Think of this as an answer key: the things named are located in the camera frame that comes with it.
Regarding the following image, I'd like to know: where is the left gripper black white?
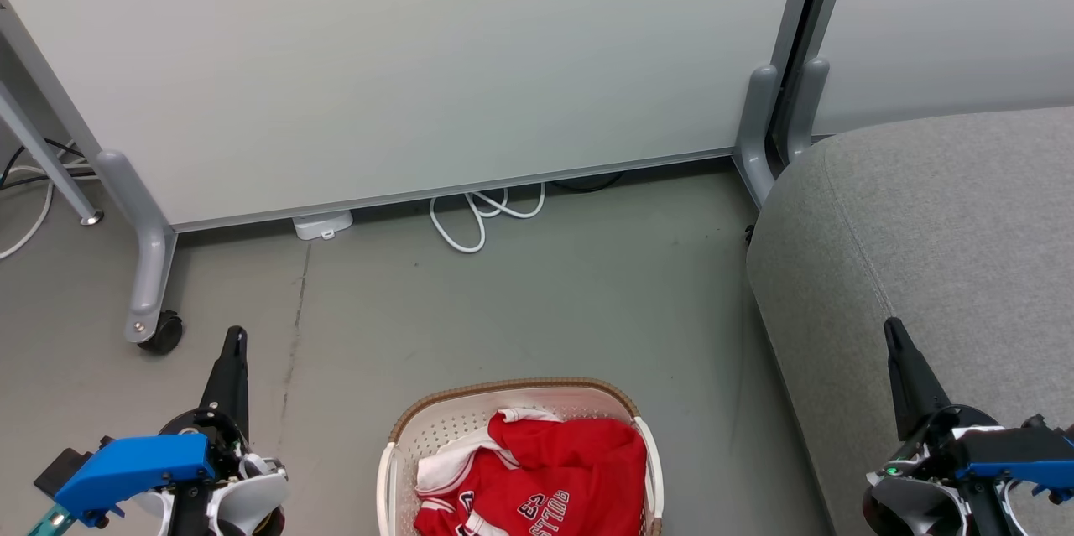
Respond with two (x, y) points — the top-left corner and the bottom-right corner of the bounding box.
(133, 325), (290, 536)

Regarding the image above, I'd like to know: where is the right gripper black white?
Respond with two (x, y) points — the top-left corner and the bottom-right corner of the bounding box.
(863, 317), (1031, 536)

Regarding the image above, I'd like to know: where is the grey fabric sofa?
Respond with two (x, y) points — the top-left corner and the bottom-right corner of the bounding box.
(746, 106), (1074, 536)

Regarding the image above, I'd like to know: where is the long grey partition leg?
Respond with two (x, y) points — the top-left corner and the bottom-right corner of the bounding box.
(95, 150), (179, 344)

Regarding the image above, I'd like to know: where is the white power adapter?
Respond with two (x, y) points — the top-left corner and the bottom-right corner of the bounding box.
(292, 211), (354, 241)

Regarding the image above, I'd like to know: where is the white laundry basket brown rim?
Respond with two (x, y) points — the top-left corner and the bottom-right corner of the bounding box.
(377, 377), (665, 536)

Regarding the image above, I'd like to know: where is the grey slanted metal stand leg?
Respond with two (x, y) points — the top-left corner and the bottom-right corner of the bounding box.
(0, 83), (105, 227)

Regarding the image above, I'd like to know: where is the short grey partition leg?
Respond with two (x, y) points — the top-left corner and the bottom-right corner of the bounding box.
(734, 65), (782, 210)
(787, 58), (830, 164)

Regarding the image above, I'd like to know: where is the red white jersey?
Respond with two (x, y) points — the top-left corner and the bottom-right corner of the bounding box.
(414, 408), (649, 536)

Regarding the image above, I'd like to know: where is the wide white partition panel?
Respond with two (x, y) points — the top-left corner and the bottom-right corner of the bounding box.
(0, 0), (840, 232)

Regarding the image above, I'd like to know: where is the narrow white partition panel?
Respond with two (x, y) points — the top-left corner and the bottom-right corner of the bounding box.
(810, 0), (1074, 138)

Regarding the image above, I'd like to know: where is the long white cable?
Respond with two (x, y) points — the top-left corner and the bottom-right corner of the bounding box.
(0, 165), (93, 261)

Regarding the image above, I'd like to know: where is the black cable bundle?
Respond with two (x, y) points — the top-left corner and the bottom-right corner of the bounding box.
(0, 138), (97, 189)

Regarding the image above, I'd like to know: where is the looped white cable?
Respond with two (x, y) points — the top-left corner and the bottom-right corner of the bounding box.
(430, 182), (547, 254)

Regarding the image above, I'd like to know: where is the thin black floor cable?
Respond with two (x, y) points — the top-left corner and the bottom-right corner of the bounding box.
(550, 171), (626, 194)

